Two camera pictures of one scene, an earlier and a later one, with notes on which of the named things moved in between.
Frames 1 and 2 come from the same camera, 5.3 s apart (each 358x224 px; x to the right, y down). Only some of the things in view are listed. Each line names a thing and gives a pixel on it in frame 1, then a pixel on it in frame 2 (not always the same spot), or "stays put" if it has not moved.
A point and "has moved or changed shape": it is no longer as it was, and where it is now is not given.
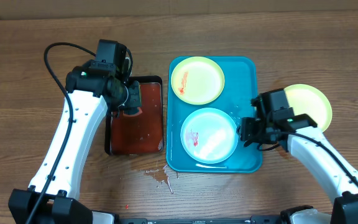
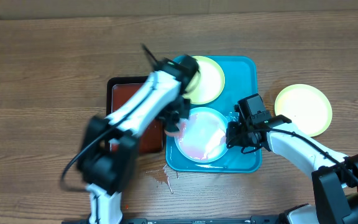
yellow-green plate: [307, 99] stays put
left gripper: [134, 101] → [183, 111]
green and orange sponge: [132, 112] has moved or changed shape
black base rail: [205, 221] stays put
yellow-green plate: [197, 80] stays put
